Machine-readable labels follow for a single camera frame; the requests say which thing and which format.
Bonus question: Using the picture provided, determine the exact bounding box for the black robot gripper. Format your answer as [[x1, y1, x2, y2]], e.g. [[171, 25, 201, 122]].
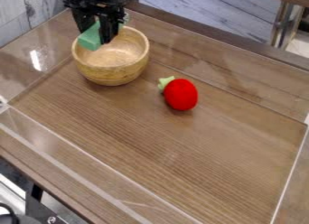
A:
[[64, 0, 129, 44]]

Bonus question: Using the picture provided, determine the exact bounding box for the green rectangular stick block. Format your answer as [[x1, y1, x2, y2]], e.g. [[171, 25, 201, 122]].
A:
[[77, 13, 129, 51]]

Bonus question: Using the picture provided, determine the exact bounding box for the light wooden bowl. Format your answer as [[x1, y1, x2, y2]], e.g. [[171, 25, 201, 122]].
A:
[[70, 26, 149, 86]]

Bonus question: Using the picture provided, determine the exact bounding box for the red plush strawberry toy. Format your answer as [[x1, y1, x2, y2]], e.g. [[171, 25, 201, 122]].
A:
[[157, 76, 197, 111]]

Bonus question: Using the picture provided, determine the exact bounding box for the metal table leg background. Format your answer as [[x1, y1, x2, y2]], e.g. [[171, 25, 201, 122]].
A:
[[270, 2, 304, 50]]

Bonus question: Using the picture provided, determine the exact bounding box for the clear acrylic tray wall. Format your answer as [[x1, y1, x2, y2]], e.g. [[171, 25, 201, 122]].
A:
[[0, 97, 201, 224]]

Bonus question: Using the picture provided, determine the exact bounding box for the black table frame leg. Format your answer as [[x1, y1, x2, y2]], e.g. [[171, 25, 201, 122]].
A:
[[25, 184, 66, 224]]

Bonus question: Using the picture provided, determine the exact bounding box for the black cable lower left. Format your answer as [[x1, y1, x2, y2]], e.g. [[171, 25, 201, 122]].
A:
[[0, 201, 18, 224]]

